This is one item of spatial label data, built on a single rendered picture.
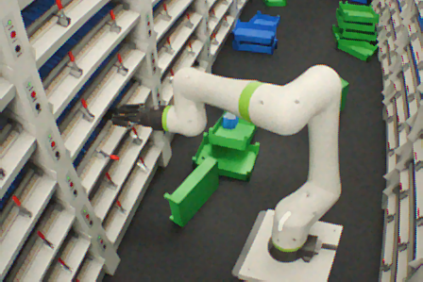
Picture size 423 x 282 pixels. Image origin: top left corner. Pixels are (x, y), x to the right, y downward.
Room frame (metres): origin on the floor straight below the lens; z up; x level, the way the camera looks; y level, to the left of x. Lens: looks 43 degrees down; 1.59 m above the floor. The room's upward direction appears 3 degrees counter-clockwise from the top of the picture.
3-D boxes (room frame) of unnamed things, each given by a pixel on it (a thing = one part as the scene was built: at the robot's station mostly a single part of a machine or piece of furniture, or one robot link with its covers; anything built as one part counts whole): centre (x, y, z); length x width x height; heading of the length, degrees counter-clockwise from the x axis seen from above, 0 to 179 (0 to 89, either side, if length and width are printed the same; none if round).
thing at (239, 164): (1.39, -0.07, 0.04); 0.30 x 0.20 x 0.08; 70
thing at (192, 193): (1.13, 0.10, 0.10); 0.30 x 0.08 x 0.20; 143
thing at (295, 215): (0.68, -0.26, 0.48); 0.16 x 0.13 x 0.19; 129
